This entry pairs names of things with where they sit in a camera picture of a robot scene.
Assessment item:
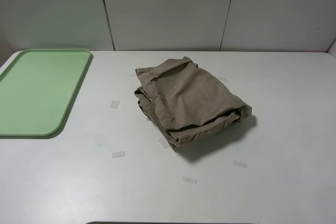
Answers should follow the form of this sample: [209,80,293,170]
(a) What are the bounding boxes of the khaki shorts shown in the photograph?
[134,57,252,148]

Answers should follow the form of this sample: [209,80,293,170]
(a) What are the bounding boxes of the green plastic tray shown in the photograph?
[1,49,92,138]

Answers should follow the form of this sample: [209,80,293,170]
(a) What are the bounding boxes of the clear tape piece centre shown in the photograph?
[158,138,170,149]

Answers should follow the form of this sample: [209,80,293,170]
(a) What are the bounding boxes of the clear tape piece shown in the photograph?
[183,177,197,185]
[158,138,170,149]
[217,77,228,82]
[110,100,120,109]
[233,161,247,168]
[112,151,125,158]

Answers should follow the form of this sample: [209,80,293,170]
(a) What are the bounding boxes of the clear tape piece top right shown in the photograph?
[217,77,228,82]

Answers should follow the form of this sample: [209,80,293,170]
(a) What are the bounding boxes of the clear tape piece lower left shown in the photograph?
[112,151,125,158]

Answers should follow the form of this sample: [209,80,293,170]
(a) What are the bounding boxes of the clear tape piece near front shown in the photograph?
[183,177,197,185]

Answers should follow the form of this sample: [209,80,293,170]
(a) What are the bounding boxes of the clear tape piece front right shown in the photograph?
[233,161,247,168]

